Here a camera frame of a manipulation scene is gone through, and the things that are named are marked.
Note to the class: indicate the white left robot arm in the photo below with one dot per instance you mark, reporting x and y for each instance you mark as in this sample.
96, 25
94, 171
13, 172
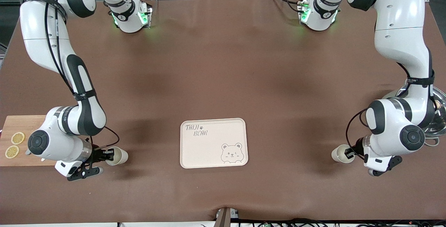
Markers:
397, 21

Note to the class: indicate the metal table edge clamp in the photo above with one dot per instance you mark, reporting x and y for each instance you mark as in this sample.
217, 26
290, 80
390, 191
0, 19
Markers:
225, 218

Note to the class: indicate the yellow lemon slice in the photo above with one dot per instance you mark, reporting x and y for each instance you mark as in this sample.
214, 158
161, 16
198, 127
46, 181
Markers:
12, 151
17, 138

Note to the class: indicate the brown table cover mat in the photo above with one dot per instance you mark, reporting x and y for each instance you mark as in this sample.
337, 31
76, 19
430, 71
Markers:
223, 63

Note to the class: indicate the bamboo cutting board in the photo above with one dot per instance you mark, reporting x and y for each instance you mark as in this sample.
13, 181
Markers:
10, 124

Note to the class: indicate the cream bear print tray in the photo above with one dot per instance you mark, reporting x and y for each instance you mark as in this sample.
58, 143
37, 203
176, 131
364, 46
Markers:
212, 150

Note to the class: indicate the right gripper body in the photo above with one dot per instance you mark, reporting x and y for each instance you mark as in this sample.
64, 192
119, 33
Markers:
97, 155

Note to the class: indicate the white plastic cup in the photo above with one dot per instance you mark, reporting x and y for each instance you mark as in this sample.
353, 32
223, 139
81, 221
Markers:
337, 154
120, 156

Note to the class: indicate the glass pot lid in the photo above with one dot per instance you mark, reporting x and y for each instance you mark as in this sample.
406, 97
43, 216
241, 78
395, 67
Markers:
439, 115

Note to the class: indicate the olive green cooking pot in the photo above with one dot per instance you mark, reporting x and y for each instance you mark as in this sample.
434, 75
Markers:
393, 96

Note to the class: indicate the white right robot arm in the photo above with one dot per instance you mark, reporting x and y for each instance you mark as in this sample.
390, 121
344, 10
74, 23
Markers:
45, 21

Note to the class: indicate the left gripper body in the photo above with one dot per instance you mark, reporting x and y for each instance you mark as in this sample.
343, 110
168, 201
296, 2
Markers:
358, 149

